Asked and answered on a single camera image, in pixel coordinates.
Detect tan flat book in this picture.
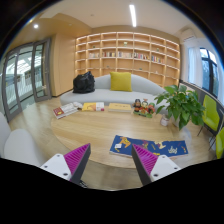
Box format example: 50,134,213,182
108,103,131,112

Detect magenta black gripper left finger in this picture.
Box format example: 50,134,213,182
41,144,91,185

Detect ceiling strip light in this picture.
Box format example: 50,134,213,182
129,4,137,27

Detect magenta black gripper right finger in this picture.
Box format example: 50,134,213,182
132,144,180,186

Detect white chair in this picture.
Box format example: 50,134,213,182
0,112,46,167

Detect colourful toy figurines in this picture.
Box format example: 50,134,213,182
132,99,155,118

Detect green potted plant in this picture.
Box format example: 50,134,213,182
155,85,205,129

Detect yellow cushion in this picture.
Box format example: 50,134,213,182
110,72,132,92

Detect wooden wall bookshelf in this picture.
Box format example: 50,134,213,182
75,32,180,87

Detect white air conditioner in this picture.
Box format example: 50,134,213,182
181,29,196,42

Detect yellow white book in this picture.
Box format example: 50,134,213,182
82,102,104,111

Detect light grey curved sofa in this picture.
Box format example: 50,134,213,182
60,74,164,105

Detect glass double door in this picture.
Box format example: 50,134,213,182
2,39,51,121

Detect open magazine book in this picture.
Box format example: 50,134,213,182
53,102,83,119

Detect lime green chair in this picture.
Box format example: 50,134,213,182
202,95,220,145
216,127,224,159

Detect black bag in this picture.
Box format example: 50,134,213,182
73,71,95,94

